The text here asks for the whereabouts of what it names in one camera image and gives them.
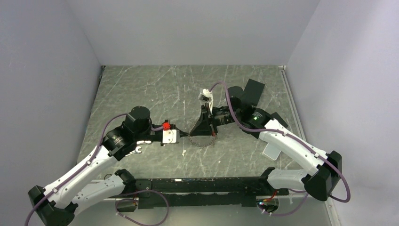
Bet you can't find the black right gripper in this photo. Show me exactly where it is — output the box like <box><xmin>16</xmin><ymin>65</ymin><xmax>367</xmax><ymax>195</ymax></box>
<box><xmin>190</xmin><ymin>103</ymin><xmax>240</xmax><ymax>137</ymax></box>

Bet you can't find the steel ring disc with keyrings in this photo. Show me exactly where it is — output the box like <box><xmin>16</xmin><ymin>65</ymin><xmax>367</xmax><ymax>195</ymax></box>
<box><xmin>188</xmin><ymin>133</ymin><xmax>217</xmax><ymax>148</ymax></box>

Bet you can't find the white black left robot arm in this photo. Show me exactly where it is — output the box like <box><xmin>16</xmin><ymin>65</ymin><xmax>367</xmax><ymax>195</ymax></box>
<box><xmin>24</xmin><ymin>106</ymin><xmax>189</xmax><ymax>226</ymax></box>

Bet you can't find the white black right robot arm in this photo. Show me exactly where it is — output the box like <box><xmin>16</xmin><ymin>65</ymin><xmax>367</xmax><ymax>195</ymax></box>
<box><xmin>189</xmin><ymin>85</ymin><xmax>351</xmax><ymax>202</ymax></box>

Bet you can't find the large silver wrench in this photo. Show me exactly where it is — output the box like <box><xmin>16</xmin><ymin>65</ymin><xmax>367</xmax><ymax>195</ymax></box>
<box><xmin>136</xmin><ymin>140</ymin><xmax>152</xmax><ymax>145</ymax></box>

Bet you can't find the small silver wrench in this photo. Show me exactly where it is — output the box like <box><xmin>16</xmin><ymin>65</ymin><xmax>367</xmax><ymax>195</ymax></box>
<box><xmin>125</xmin><ymin>146</ymin><xmax>142</xmax><ymax>157</ymax></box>

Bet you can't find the black square plate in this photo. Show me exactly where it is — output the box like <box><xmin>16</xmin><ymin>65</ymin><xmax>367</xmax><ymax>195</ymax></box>
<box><xmin>241</xmin><ymin>79</ymin><xmax>265</xmax><ymax>107</ymax></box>

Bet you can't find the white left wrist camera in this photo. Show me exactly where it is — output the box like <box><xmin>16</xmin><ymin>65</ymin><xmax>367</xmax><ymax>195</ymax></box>
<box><xmin>161</xmin><ymin>120</ymin><xmax>180</xmax><ymax>145</ymax></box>

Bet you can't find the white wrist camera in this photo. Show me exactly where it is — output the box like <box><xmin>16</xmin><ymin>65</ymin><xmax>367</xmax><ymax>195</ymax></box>
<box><xmin>199</xmin><ymin>89</ymin><xmax>214</xmax><ymax>113</ymax></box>
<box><xmin>161</xmin><ymin>120</ymin><xmax>180</xmax><ymax>145</ymax></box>

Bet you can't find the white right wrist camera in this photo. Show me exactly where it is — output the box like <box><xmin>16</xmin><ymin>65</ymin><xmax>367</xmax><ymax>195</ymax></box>
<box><xmin>199</xmin><ymin>89</ymin><xmax>214</xmax><ymax>113</ymax></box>

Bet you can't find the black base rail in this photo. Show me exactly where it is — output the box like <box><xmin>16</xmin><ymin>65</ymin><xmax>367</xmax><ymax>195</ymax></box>
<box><xmin>104</xmin><ymin>175</ymin><xmax>290</xmax><ymax>210</ymax></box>

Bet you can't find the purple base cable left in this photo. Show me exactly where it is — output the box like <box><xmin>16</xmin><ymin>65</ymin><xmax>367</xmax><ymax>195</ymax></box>
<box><xmin>114</xmin><ymin>189</ymin><xmax>170</xmax><ymax>226</ymax></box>

